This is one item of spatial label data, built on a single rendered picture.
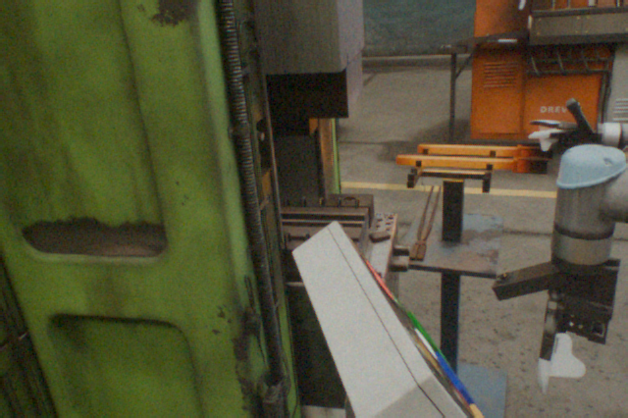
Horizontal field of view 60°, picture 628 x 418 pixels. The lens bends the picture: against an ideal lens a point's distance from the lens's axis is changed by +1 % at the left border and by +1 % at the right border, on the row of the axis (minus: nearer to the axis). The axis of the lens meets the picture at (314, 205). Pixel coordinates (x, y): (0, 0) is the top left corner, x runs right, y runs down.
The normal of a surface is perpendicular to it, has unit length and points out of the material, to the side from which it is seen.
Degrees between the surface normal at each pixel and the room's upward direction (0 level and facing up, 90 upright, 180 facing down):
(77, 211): 89
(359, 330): 30
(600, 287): 90
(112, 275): 90
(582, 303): 0
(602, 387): 0
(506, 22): 90
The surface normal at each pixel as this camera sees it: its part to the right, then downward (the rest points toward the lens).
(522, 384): -0.07, -0.91
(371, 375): -0.56, -0.71
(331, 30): -0.22, 0.40
